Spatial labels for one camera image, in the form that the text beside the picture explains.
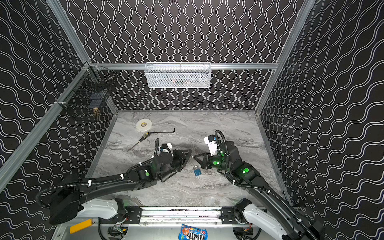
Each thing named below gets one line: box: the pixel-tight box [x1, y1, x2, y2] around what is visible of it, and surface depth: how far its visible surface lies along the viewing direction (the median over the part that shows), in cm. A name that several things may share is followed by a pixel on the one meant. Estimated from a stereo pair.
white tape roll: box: [136, 118, 152, 132], surface depth 115 cm
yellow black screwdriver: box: [127, 132, 151, 152], surface depth 105 cm
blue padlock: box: [193, 165, 202, 177], surface depth 92 cm
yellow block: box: [69, 218, 93, 234], surface depth 72 cm
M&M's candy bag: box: [178, 223, 208, 240], surface depth 70 cm
